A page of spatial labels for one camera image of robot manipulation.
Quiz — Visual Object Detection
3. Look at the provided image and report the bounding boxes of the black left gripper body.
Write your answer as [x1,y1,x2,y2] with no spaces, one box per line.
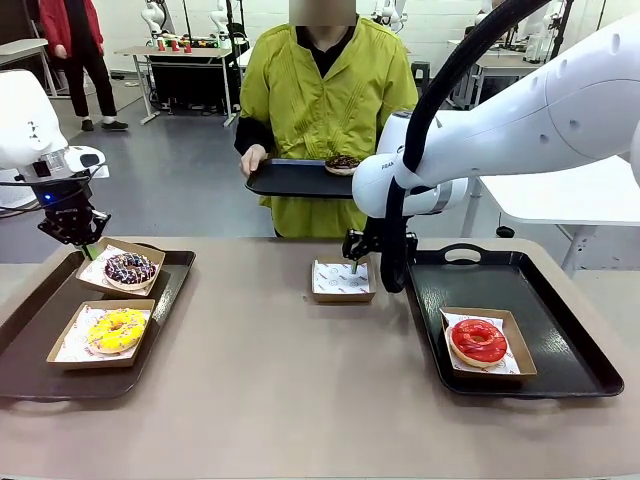
[28,168,96,222]

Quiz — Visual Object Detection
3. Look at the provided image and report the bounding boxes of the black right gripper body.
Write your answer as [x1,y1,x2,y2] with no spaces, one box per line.
[363,214,419,264]

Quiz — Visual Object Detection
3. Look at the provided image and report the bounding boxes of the white printed paper liner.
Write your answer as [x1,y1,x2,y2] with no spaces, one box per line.
[53,304,152,364]
[313,260,371,296]
[82,243,160,291]
[439,309,524,376]

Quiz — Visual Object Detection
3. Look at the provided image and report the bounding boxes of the brown cardboard box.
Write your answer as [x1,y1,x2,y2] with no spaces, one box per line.
[45,298,158,370]
[311,257,378,305]
[74,236,166,299]
[439,306,539,384]

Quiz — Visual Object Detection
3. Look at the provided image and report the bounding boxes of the purple sprinkled donut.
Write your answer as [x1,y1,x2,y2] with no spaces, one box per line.
[103,252,158,291]

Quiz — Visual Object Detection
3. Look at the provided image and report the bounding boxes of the yellow sprinkled donut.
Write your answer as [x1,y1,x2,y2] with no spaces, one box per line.
[87,308,148,355]

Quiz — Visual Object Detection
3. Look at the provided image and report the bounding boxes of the red glazed donut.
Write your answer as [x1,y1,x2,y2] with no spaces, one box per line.
[448,318,510,370]

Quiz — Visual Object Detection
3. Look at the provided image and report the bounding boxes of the person right forearm black sleeve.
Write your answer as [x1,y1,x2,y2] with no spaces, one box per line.
[234,117,274,156]

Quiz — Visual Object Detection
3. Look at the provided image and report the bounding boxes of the person right hand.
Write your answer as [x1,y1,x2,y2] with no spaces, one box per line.
[239,143,266,177]

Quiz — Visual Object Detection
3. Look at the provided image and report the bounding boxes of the chocolate sprinkled donut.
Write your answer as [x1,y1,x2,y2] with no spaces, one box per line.
[324,154,362,177]

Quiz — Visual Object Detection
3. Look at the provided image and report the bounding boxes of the person body green smock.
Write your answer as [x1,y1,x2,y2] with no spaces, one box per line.
[238,0,419,239]

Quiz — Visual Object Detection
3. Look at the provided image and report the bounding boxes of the white desk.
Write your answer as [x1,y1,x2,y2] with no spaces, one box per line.
[0,38,59,99]

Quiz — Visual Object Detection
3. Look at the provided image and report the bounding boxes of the person in red jacket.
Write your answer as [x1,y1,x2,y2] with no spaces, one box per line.
[38,0,130,133]

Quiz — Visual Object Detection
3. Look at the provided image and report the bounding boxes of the black cabinet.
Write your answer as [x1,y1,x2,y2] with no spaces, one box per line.
[149,62,231,109]

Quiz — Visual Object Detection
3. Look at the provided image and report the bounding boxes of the wooden top table white legs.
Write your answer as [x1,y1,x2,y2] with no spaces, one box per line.
[113,45,236,126]

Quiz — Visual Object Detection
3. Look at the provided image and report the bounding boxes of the grey work table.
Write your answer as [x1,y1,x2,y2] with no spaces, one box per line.
[449,47,545,109]

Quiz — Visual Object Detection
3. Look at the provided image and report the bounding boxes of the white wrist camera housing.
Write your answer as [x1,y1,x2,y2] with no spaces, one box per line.
[63,145,107,175]

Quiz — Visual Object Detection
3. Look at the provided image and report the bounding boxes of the dark brown handled serving tray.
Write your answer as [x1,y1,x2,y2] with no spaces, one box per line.
[0,243,197,401]

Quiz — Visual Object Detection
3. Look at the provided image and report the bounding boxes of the black handled serving tray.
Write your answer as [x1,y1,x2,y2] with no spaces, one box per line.
[405,243,626,400]

